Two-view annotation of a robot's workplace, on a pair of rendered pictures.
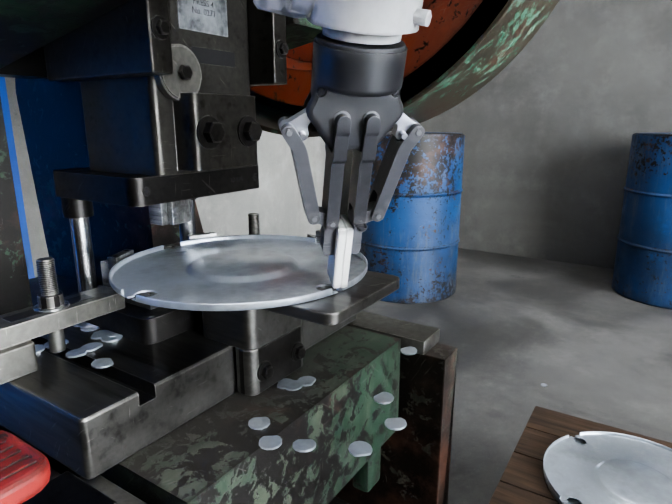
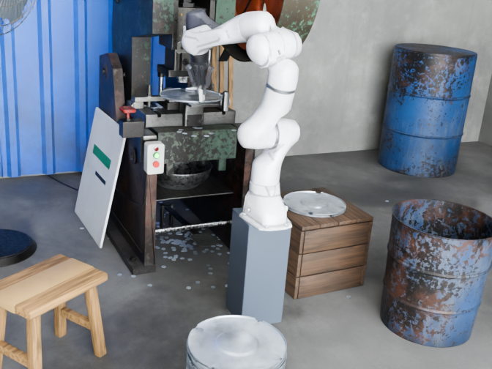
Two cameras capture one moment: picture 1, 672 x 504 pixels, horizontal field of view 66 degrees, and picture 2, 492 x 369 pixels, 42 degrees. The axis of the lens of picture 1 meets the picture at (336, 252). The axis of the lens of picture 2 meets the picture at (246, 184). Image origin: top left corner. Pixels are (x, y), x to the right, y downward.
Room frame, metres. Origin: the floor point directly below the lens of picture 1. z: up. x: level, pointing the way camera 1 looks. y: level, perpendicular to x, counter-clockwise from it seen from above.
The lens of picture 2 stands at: (-1.81, -1.55, 1.40)
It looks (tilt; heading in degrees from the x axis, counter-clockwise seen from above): 20 degrees down; 29
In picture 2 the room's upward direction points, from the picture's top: 4 degrees clockwise
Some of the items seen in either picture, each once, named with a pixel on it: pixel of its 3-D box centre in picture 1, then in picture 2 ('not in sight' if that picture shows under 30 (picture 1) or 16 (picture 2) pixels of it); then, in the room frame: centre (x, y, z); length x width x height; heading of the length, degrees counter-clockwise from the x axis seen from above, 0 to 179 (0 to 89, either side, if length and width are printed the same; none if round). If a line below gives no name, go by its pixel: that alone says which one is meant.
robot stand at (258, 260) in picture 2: not in sight; (257, 266); (0.26, -0.48, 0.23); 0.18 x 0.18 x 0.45; 52
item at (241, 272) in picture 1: (243, 264); (191, 95); (0.58, 0.11, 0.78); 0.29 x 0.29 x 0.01
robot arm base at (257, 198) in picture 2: not in sight; (267, 202); (0.23, -0.51, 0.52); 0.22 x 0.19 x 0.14; 52
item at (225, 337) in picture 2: not in sight; (237, 342); (-0.41, -0.78, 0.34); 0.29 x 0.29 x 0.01
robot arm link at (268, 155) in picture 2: not in sight; (275, 149); (0.29, -0.50, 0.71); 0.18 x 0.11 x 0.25; 150
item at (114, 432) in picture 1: (177, 327); (180, 111); (0.65, 0.21, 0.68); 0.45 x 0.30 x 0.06; 147
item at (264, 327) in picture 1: (276, 325); (194, 111); (0.56, 0.07, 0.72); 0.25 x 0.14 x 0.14; 57
